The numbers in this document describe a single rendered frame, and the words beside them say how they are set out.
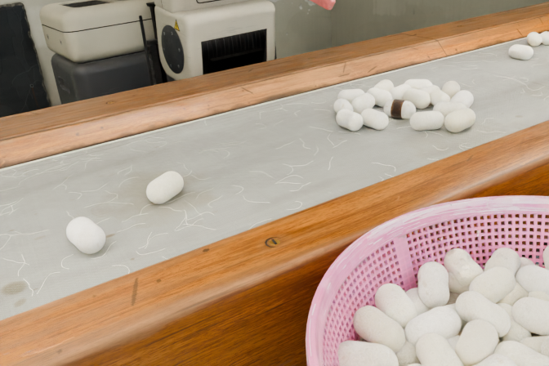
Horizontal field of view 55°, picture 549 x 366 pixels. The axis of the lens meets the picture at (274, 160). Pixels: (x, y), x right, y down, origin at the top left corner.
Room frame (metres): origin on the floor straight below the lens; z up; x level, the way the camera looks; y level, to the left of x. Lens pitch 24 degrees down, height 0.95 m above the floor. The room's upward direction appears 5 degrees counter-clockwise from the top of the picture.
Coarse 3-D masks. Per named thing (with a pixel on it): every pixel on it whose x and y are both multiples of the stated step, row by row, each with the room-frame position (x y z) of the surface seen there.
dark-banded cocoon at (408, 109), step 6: (390, 102) 0.57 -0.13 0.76; (408, 102) 0.56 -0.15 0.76; (384, 108) 0.57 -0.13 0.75; (390, 108) 0.56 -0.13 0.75; (402, 108) 0.56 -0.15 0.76; (408, 108) 0.55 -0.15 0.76; (414, 108) 0.56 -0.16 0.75; (390, 114) 0.56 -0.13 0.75; (402, 114) 0.55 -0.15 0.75; (408, 114) 0.55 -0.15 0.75
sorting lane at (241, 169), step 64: (448, 64) 0.78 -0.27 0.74; (512, 64) 0.75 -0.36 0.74; (192, 128) 0.59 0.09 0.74; (256, 128) 0.57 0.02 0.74; (320, 128) 0.55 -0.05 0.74; (384, 128) 0.54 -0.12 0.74; (512, 128) 0.51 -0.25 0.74; (0, 192) 0.46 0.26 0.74; (64, 192) 0.44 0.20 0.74; (128, 192) 0.43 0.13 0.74; (192, 192) 0.42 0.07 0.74; (256, 192) 0.41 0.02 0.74; (320, 192) 0.40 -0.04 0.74; (0, 256) 0.34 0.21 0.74; (64, 256) 0.33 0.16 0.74; (128, 256) 0.33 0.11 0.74
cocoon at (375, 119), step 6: (360, 114) 0.55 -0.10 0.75; (366, 114) 0.54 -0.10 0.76; (372, 114) 0.54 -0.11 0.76; (378, 114) 0.53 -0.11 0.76; (384, 114) 0.53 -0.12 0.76; (366, 120) 0.54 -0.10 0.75; (372, 120) 0.53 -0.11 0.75; (378, 120) 0.53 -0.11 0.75; (384, 120) 0.53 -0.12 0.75; (372, 126) 0.53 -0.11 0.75; (378, 126) 0.53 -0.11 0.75; (384, 126) 0.53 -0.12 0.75
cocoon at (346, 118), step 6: (342, 114) 0.55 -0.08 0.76; (348, 114) 0.54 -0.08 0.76; (354, 114) 0.54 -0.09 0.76; (336, 120) 0.55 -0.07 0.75; (342, 120) 0.54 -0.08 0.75; (348, 120) 0.53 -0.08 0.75; (354, 120) 0.53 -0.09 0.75; (360, 120) 0.53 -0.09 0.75; (342, 126) 0.54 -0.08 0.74; (348, 126) 0.53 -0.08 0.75; (354, 126) 0.53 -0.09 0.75; (360, 126) 0.53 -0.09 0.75
